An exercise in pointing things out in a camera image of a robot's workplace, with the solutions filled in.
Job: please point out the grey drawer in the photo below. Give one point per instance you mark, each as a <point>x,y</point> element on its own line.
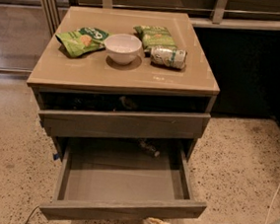
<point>132,116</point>
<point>115,179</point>

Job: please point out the bottle inside middle drawer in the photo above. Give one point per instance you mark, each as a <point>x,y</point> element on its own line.
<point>145,145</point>

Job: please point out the grey top drawer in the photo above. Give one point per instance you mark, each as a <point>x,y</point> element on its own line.
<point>132,116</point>

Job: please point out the grey three-drawer cabinet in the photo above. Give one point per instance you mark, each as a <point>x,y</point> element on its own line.
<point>94,73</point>

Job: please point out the blue tape piece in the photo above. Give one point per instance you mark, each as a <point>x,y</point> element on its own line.
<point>55,156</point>

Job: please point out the white green soda can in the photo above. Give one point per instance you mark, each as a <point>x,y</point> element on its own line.
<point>169,57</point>

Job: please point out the white ceramic bowl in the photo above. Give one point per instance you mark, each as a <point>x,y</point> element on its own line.
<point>122,49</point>

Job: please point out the green chip bag right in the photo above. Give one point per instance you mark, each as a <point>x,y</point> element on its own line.
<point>152,36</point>

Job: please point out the green chip bag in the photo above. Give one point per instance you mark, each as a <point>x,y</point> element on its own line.
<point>152,36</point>
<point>83,41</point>

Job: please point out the green chip bag left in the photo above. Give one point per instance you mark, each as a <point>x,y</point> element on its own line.
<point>83,41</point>

